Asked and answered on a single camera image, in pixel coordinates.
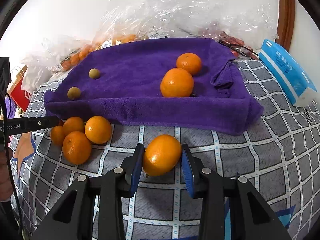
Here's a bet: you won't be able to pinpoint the small orange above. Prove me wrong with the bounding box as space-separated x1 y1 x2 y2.
85 116 112 144
50 125 65 147
63 116 85 136

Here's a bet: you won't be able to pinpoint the green longan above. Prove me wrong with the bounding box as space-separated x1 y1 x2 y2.
67 87 81 100
88 68 100 79

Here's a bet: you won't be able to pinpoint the oval orange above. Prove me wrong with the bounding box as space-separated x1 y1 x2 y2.
143 134 182 177

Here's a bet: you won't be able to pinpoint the large orange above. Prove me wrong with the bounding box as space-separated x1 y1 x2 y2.
176 53 202 76
160 68 194 98

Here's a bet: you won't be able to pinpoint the person's left hand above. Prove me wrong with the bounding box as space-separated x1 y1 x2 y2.
0 151 13 202

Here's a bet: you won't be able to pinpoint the red paper bag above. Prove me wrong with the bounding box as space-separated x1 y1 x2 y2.
8 77 31 112

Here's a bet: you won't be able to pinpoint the brown paper bag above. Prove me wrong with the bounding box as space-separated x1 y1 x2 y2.
8 66 28 94

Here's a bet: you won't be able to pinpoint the white plastic bag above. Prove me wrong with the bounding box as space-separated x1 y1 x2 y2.
21 66 52 94

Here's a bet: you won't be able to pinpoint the grey checked tablecloth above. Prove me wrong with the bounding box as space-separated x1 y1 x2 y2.
11 60 319 239

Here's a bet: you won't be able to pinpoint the clear bag left oranges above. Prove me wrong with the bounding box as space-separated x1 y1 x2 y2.
23 38 96 73

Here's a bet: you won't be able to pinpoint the purple towel covered tray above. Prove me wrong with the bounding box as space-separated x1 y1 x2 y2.
44 38 264 135

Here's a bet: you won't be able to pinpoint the blue tissue pack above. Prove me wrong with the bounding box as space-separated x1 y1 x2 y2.
259 39 317 107

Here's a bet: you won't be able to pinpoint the clear bag of oranges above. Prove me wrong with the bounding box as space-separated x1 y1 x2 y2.
93 0 223 48

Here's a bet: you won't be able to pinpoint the black glasses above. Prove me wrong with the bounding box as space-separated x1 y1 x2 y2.
219 40 258 60

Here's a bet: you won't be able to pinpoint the clear bag of tomatoes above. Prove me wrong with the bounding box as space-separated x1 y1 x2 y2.
197 0 278 54

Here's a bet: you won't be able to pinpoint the brown wooden door frame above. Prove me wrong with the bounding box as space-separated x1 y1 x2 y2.
276 0 296 51

